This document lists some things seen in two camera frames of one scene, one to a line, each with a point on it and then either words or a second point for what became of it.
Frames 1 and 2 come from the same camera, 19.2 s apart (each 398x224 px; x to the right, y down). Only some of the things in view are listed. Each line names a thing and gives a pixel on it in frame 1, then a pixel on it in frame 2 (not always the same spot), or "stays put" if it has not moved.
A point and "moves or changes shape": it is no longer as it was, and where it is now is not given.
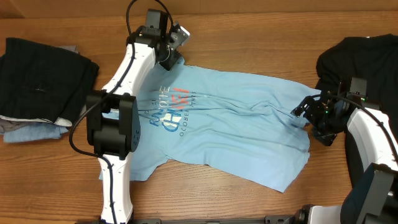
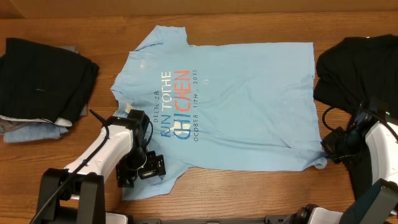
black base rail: [279, 219] stays put
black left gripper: [170, 63] → [155, 165]
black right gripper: [329, 135] → [329, 144]
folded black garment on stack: [41, 81] stays put
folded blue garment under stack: [34, 132] stays put
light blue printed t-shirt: [242, 126] moves or changes shape
